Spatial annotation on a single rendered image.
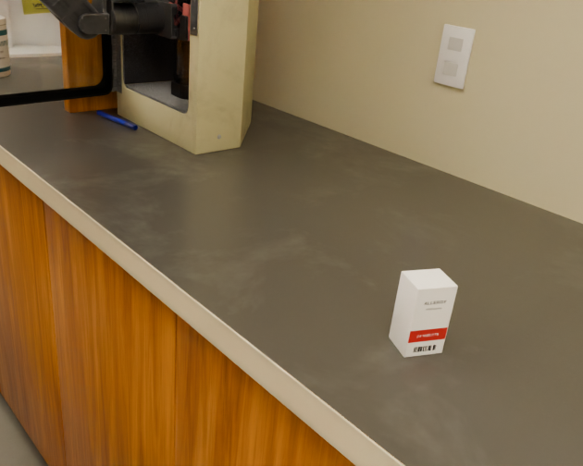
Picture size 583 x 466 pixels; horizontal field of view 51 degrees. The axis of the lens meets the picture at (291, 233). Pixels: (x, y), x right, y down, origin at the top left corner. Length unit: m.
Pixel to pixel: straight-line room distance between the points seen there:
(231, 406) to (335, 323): 0.18
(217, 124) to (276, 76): 0.47
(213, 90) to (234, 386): 0.63
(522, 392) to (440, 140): 0.75
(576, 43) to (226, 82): 0.63
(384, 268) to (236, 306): 0.23
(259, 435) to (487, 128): 0.77
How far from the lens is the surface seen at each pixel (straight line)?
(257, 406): 0.76
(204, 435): 0.91
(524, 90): 1.23
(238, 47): 1.23
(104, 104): 1.53
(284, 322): 0.71
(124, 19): 1.23
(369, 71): 1.44
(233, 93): 1.24
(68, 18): 1.19
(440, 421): 0.62
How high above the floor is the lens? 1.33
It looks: 25 degrees down
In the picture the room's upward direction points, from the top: 6 degrees clockwise
